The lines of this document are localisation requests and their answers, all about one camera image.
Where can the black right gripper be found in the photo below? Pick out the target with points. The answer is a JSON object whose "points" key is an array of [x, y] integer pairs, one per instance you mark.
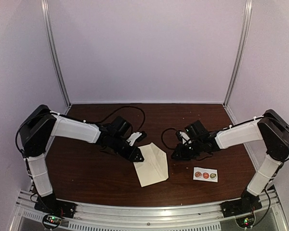
{"points": [[180, 153]]}

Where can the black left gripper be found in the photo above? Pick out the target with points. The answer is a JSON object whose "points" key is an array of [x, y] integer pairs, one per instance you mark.
{"points": [[135, 160]]}

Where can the cream paper envelope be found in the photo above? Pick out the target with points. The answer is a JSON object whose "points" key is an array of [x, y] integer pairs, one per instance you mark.
{"points": [[154, 168]]}

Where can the sticker sheet with three seals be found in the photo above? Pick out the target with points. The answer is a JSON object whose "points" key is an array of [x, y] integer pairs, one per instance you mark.
{"points": [[205, 174]]}

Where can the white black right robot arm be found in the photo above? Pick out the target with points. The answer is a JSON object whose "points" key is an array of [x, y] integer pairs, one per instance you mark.
{"points": [[270, 130]]}

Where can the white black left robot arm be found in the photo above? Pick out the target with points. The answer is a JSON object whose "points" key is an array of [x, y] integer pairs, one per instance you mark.
{"points": [[45, 132]]}

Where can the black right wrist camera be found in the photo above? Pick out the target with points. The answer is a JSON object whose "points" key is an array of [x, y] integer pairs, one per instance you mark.
{"points": [[182, 136]]}

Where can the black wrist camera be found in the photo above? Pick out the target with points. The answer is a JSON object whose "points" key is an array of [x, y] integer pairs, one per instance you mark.
{"points": [[182, 136], [136, 137]]}

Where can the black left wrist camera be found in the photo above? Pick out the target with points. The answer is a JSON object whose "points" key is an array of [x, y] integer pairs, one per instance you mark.
{"points": [[136, 137]]}

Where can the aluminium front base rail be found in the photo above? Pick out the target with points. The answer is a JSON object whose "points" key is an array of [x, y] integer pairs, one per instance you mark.
{"points": [[201, 217]]}

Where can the right aluminium corner post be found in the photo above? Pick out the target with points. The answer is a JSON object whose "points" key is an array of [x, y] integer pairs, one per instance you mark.
{"points": [[240, 50]]}

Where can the aluminium corner post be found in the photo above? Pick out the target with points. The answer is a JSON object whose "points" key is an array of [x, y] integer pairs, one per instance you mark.
{"points": [[53, 51], [240, 50]]}

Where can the left aluminium corner post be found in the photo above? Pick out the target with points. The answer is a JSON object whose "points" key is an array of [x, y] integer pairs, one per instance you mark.
{"points": [[53, 51]]}

